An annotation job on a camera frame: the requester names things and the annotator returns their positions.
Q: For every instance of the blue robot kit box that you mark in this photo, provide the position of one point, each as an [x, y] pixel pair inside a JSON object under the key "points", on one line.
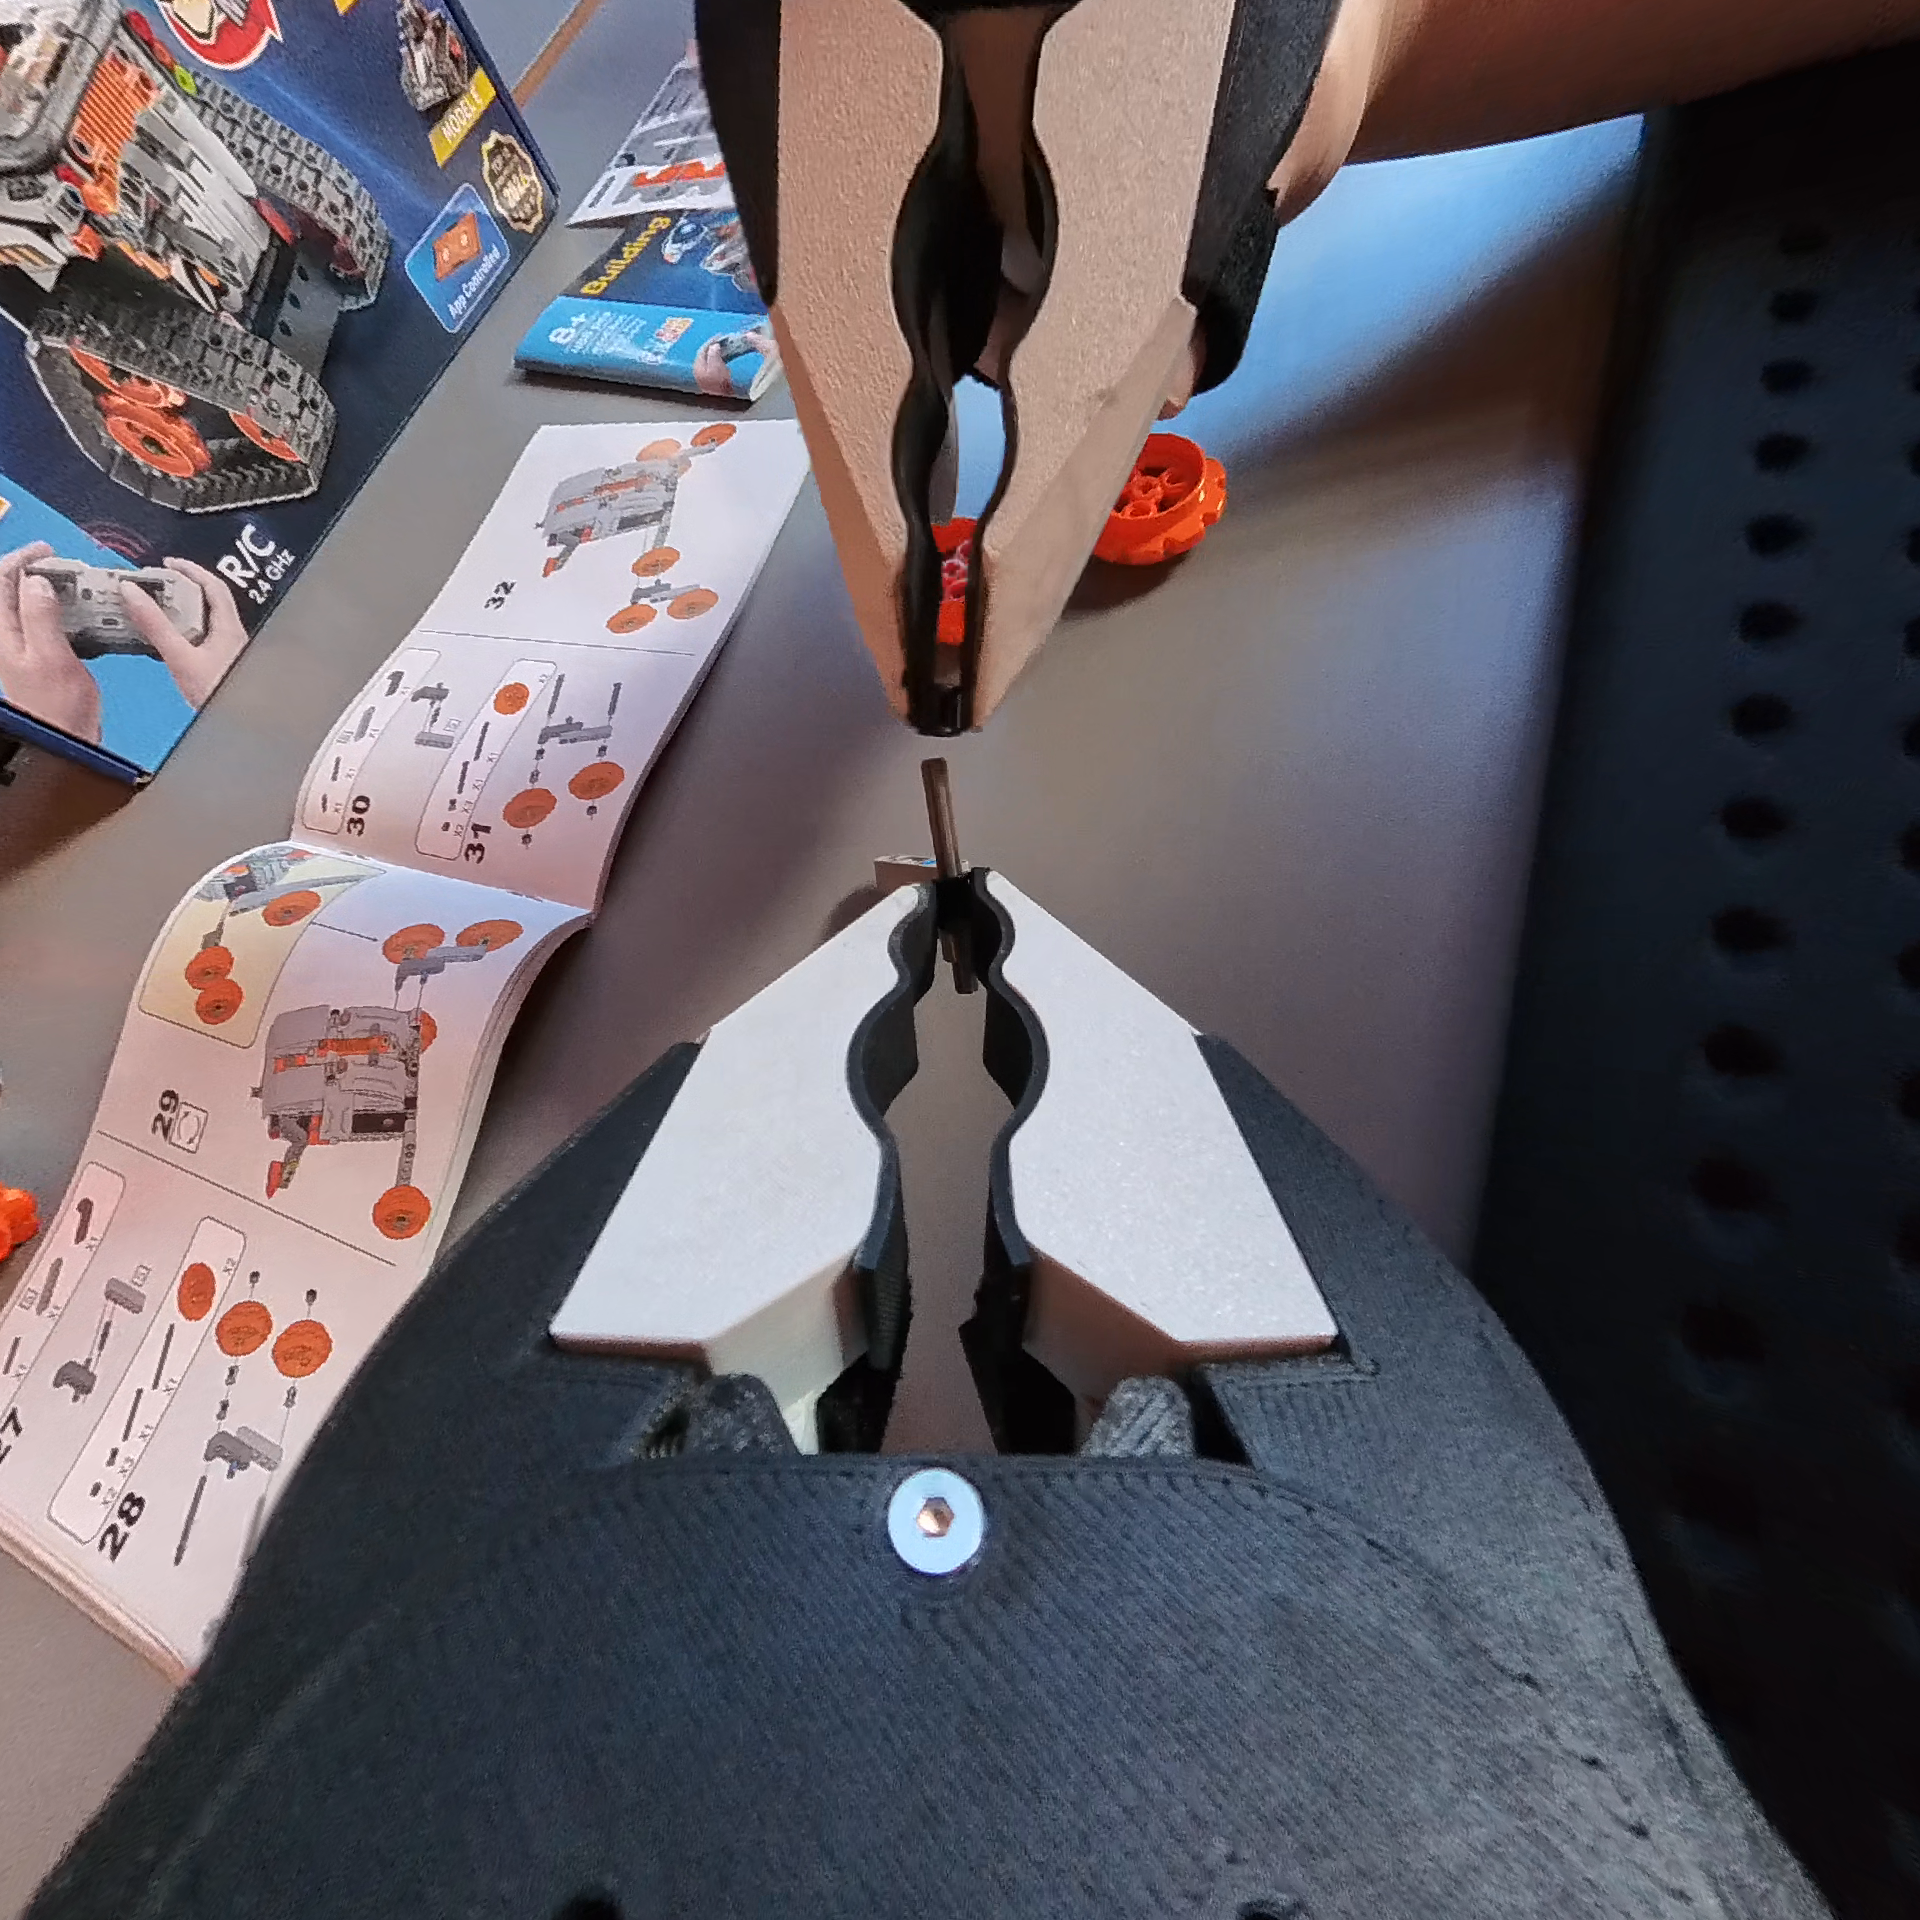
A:
{"points": [[212, 361]]}

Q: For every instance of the orange toy wheel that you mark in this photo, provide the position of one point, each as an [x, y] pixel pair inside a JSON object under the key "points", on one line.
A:
{"points": [[1165, 499], [950, 579]]}

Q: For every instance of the partly built toy robot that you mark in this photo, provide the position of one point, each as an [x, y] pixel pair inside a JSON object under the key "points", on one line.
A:
{"points": [[16, 1221]]}

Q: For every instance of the white folded leaflet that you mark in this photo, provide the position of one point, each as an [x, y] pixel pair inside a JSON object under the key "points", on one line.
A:
{"points": [[669, 152]]}

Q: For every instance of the grey desk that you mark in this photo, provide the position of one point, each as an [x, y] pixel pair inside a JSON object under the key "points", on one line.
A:
{"points": [[1261, 780]]}

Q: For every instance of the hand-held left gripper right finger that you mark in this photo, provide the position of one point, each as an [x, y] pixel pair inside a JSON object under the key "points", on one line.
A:
{"points": [[1172, 1200]]}

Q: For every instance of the person's right forearm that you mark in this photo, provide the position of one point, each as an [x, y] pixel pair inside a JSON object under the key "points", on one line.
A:
{"points": [[1622, 61]]}

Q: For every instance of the blue cover booklet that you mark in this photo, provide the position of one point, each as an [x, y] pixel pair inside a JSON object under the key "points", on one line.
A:
{"points": [[645, 316]]}

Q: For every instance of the instruction booklet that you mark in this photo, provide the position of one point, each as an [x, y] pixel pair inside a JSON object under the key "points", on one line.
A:
{"points": [[392, 990]]}

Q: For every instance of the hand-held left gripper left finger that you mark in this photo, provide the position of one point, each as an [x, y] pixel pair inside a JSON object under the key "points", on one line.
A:
{"points": [[720, 1200]]}

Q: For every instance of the black foam mat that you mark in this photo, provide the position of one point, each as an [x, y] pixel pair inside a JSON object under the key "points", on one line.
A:
{"points": [[1727, 1052]]}

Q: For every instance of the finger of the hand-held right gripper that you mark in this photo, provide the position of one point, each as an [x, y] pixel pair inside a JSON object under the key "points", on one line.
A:
{"points": [[1112, 241], [855, 270]]}

